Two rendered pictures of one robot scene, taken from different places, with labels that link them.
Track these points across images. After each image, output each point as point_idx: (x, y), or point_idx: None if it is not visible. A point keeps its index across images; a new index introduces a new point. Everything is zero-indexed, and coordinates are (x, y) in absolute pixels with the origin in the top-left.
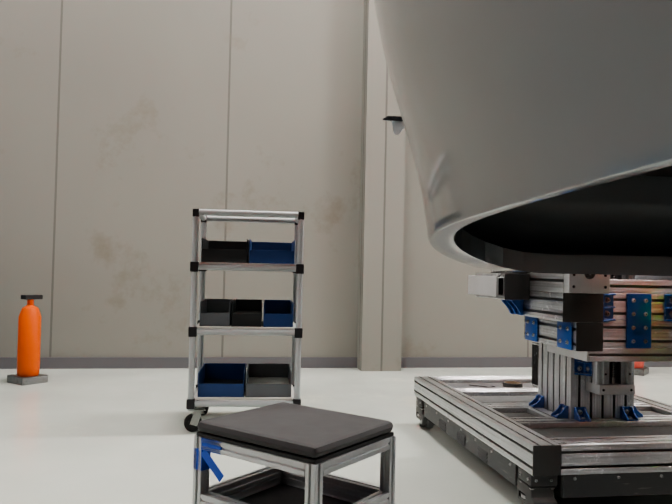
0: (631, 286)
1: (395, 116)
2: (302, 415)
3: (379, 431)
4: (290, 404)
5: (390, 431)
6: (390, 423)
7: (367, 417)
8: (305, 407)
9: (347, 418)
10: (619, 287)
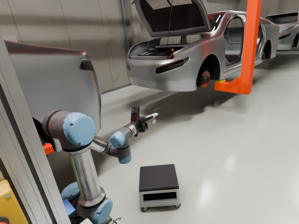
0: None
1: (151, 114)
2: (160, 178)
3: (139, 184)
4: (173, 184)
5: (139, 190)
6: (139, 188)
7: (146, 186)
8: (167, 184)
9: (149, 183)
10: None
